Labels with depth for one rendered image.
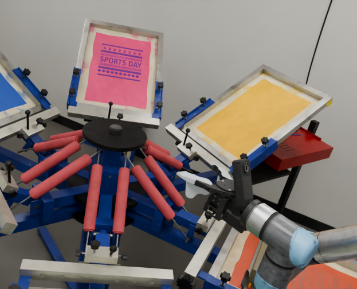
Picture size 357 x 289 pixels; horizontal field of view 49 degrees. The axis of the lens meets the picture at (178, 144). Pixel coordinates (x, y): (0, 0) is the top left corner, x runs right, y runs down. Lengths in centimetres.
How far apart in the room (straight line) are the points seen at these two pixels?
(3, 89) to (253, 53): 214
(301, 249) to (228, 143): 156
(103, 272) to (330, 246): 89
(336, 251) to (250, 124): 158
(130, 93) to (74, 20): 189
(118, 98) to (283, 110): 108
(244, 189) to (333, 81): 272
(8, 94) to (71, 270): 127
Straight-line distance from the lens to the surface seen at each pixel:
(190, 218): 190
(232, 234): 198
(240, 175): 92
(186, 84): 388
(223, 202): 95
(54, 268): 157
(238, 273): 184
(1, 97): 245
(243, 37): 363
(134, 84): 274
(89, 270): 157
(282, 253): 90
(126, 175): 178
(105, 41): 297
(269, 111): 253
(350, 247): 97
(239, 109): 257
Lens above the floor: 218
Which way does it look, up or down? 27 degrees down
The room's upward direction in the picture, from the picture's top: 13 degrees clockwise
